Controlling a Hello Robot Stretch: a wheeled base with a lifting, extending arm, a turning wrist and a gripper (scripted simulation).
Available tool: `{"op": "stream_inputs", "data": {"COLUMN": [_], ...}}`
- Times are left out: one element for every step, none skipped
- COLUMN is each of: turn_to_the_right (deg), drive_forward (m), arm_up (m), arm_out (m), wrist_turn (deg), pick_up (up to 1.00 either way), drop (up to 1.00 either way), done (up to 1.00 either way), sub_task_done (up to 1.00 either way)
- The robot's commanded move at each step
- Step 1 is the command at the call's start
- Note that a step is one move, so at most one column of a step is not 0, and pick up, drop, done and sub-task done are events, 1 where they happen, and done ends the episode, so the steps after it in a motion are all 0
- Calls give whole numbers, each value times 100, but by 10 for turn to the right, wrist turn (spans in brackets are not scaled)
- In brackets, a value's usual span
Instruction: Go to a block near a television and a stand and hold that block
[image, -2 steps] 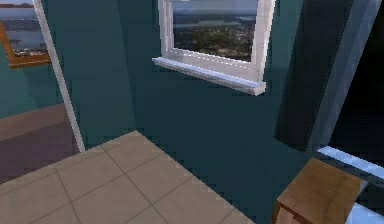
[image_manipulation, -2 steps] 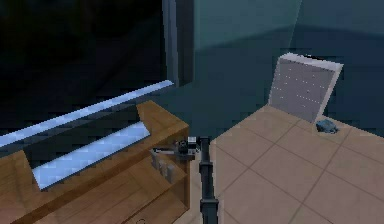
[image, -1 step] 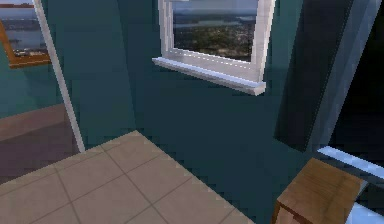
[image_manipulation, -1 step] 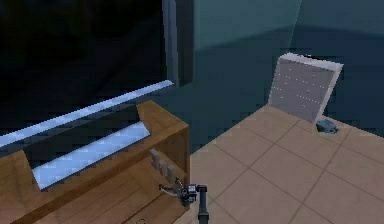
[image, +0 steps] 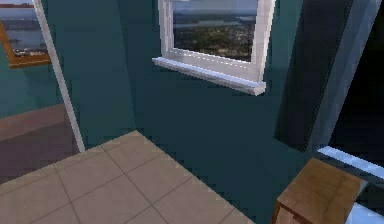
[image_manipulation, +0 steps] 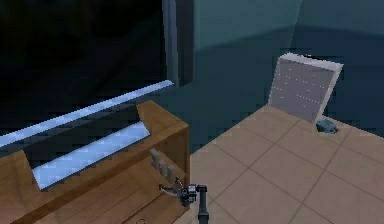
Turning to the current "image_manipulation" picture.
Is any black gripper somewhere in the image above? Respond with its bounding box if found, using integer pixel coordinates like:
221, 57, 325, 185
158, 177, 198, 207

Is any brown wooden television stand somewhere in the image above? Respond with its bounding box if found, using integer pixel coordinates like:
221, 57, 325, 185
0, 99, 191, 224

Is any black flat television set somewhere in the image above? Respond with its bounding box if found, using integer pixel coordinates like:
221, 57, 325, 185
0, 0, 195, 191

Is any grey chest of drawers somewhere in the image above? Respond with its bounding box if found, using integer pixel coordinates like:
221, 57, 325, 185
267, 52, 345, 124

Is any blue-grey lump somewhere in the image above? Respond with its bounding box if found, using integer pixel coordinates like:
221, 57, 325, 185
315, 119, 340, 135

